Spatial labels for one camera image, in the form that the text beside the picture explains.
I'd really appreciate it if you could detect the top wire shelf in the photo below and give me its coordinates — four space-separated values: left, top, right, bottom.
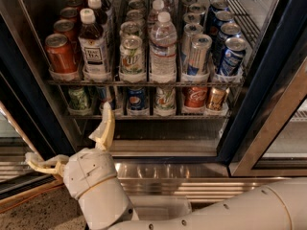
47 80 243 87

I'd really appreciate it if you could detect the clear plastic bin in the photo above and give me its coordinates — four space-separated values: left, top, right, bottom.
130 195 192 220

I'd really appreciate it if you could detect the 7up can lower shelf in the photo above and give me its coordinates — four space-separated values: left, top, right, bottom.
155 87 176 110

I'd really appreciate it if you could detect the blue pepsi can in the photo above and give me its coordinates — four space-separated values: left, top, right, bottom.
217 37 247 77
209 11 234 36
213 22 241 64

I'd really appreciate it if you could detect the orange soda can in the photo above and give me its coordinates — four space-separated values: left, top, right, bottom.
59 7 78 23
54 19 78 42
45 34 77 74

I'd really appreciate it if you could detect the front tea bottle white cap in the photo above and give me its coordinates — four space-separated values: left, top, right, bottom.
78 8 110 77

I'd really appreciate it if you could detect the front clear water bottle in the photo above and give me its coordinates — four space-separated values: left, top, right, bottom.
150 11 177 76

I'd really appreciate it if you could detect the front blue pepsi can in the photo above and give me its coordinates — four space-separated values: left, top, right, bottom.
217 37 247 77

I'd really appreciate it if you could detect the lower wire shelf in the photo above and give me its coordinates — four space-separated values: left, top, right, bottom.
67 111 229 120

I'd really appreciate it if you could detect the front silver energy drink can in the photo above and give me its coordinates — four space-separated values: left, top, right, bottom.
187 34 212 76

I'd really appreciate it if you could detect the front orange soda can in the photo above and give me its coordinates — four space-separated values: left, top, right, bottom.
45 34 77 74

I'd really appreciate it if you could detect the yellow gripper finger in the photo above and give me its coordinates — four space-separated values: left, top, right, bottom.
89 103 115 150
25 152 69 176

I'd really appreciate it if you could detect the green can lower shelf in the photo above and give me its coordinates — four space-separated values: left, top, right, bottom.
68 86 90 110

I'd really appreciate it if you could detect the pepsi can lower shelf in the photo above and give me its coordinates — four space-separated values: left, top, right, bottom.
128 87 147 110

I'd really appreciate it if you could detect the wire shelf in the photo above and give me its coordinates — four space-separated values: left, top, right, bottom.
47 80 243 87
67 111 229 120

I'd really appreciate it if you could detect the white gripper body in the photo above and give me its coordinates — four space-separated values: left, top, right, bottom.
63 149 117 199

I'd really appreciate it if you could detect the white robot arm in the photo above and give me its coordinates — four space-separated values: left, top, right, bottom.
25 103 307 230

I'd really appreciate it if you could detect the gold brown can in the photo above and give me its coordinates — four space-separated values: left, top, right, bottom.
206 87 228 111

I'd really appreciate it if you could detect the silver energy drink can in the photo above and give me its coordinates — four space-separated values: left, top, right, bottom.
180 23 203 64
187 34 212 76

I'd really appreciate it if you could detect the blue can lower shelf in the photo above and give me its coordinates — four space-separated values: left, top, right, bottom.
96 86 116 109

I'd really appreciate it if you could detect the glass fridge door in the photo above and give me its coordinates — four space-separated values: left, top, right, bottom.
224 0 307 177

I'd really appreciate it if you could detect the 7up can top shelf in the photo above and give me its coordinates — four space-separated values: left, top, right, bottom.
120 35 145 75

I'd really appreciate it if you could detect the red coca-cola can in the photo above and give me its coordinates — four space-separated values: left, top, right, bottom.
184 86 207 108

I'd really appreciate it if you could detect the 7up can shelf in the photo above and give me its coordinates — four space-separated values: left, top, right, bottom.
155 87 176 110
120 35 145 75

